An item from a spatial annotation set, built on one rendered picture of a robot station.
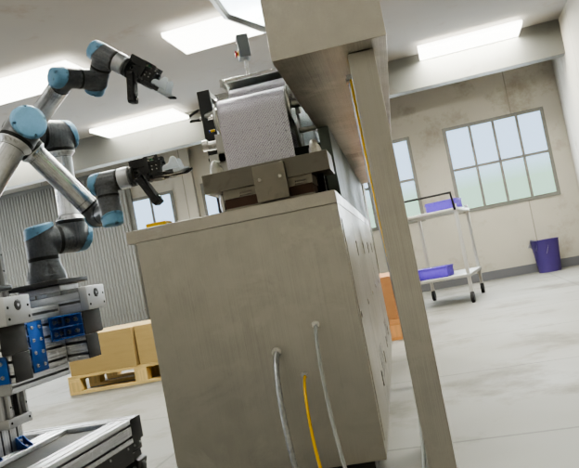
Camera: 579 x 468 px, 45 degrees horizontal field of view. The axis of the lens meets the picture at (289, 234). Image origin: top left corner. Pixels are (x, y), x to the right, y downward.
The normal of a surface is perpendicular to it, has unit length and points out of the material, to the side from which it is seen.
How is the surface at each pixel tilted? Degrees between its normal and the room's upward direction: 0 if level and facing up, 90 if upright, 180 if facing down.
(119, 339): 90
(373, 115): 90
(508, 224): 90
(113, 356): 90
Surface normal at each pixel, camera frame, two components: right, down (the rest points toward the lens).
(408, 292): -0.15, -0.02
